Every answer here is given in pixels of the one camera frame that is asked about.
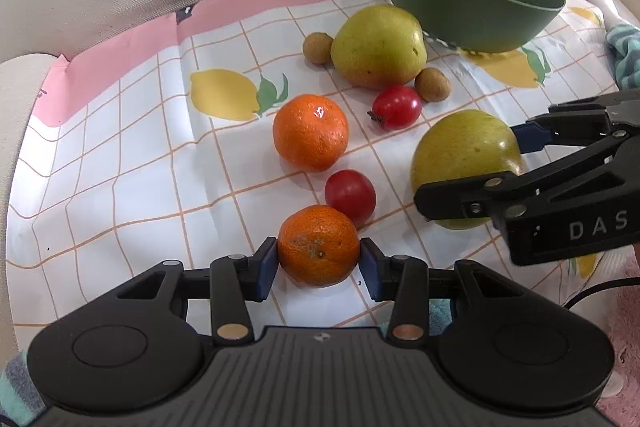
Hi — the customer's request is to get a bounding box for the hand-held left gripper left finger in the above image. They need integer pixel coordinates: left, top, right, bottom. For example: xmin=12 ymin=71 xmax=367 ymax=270
xmin=116 ymin=237 xmax=279 ymax=342

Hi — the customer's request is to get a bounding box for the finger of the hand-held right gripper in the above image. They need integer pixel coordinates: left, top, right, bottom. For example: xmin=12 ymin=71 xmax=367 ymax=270
xmin=512 ymin=89 xmax=640 ymax=154
xmin=414 ymin=134 xmax=640 ymax=223

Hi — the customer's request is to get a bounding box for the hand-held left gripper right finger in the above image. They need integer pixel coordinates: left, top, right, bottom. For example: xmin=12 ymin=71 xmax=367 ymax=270
xmin=360 ymin=237 xmax=526 ymax=342

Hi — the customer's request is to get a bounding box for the yellow-green pear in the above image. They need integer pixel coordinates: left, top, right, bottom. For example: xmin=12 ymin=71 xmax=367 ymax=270
xmin=411 ymin=109 xmax=526 ymax=230
xmin=331 ymin=4 xmax=427 ymax=90

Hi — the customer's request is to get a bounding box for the mandarin orange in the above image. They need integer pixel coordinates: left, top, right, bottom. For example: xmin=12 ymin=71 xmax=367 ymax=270
xmin=277 ymin=205 xmax=361 ymax=287
xmin=272 ymin=94 xmax=350 ymax=172

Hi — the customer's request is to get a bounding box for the red cherry tomato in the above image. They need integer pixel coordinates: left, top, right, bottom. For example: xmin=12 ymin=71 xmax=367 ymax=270
xmin=367 ymin=85 xmax=423 ymax=131
xmin=324 ymin=169 xmax=377 ymax=229

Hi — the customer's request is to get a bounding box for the brown kiwi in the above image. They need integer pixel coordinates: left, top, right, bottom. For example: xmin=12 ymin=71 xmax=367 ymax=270
xmin=414 ymin=67 xmax=452 ymax=102
xmin=302 ymin=32 xmax=335 ymax=66

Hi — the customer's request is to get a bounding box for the striped teal towel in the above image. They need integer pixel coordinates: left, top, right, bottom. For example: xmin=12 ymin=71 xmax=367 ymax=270
xmin=606 ymin=23 xmax=640 ymax=94

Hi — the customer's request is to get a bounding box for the pink fluffy blanket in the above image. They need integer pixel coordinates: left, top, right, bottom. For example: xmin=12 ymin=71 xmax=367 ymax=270
xmin=595 ymin=252 xmax=640 ymax=427

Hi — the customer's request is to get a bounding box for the lemon-print checked mat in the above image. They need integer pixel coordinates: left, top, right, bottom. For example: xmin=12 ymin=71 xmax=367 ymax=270
xmin=7 ymin=0 xmax=621 ymax=333

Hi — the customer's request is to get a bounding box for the black cable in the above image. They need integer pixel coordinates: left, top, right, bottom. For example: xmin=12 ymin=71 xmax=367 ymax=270
xmin=564 ymin=276 xmax=640 ymax=309

